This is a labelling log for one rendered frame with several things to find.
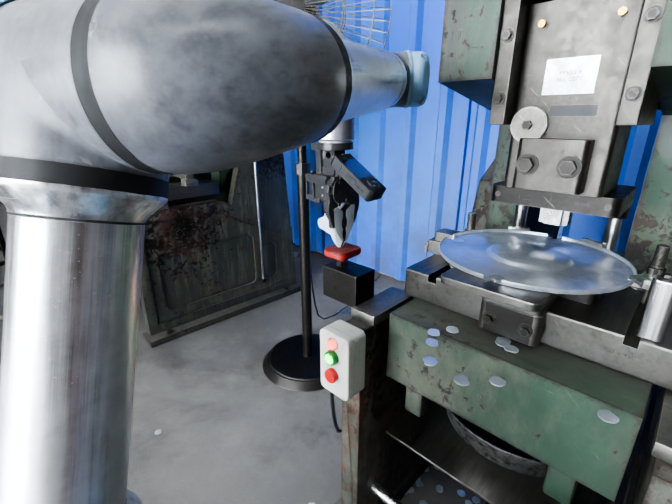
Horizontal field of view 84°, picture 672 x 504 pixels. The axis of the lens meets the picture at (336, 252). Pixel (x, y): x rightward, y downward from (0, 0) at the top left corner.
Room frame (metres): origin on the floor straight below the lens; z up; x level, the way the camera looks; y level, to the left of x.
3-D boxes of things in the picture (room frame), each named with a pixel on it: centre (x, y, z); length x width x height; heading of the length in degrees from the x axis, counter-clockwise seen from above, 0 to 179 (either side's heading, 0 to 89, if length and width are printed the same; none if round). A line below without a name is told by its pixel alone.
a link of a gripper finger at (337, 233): (0.75, 0.01, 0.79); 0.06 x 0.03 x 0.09; 46
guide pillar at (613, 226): (0.67, -0.51, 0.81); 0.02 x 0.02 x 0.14
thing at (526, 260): (0.59, -0.32, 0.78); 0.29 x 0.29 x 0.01
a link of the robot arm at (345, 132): (0.75, 0.00, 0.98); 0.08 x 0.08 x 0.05
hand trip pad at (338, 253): (0.74, -0.01, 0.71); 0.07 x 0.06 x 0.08; 136
